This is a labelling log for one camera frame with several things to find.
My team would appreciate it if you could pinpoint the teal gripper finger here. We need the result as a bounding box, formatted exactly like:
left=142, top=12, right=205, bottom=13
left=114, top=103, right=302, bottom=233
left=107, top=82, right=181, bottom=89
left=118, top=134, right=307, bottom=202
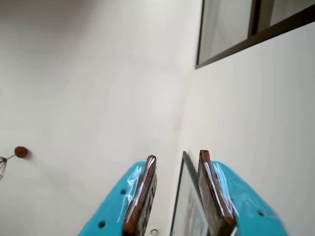
left=77, top=154, right=158, bottom=236
left=196, top=149, right=288, bottom=236

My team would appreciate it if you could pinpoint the brown ceiling rose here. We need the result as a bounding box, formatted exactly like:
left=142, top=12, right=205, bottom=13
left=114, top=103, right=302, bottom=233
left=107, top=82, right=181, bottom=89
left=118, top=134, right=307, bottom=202
left=14, top=146, right=28, bottom=158

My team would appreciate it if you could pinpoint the dark framed window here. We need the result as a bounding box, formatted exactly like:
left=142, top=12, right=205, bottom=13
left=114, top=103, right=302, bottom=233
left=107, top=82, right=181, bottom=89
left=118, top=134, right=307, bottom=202
left=195, top=0, right=315, bottom=69

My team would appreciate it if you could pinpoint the framed wall picture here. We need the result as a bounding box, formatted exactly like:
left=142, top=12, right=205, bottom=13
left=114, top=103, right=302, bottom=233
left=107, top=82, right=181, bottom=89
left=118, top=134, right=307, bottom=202
left=169, top=151, right=212, bottom=236

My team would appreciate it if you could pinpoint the wire cage pendant lamp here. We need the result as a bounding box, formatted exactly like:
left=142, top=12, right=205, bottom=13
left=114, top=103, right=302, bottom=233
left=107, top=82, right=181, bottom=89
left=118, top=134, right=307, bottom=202
left=0, top=153, right=17, bottom=182

